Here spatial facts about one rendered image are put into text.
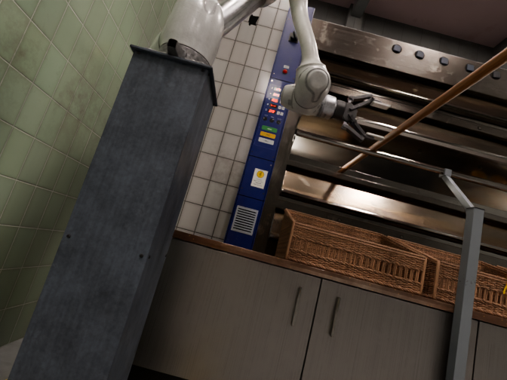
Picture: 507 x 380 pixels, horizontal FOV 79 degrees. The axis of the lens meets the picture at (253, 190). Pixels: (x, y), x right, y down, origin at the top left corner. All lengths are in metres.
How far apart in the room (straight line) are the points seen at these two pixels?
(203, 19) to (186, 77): 0.20
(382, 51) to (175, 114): 1.71
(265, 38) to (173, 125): 1.44
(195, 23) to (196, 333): 1.00
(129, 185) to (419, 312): 1.10
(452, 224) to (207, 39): 1.68
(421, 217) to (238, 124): 1.18
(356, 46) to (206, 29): 1.43
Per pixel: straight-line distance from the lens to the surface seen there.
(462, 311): 1.39
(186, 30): 0.97
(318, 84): 1.05
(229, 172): 1.78
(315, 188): 1.81
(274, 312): 1.21
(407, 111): 2.17
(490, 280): 1.59
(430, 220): 2.05
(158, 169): 0.78
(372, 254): 1.33
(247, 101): 1.93
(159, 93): 0.85
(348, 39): 2.27
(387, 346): 1.34
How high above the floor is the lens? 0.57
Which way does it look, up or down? 11 degrees up
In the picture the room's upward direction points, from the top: 15 degrees clockwise
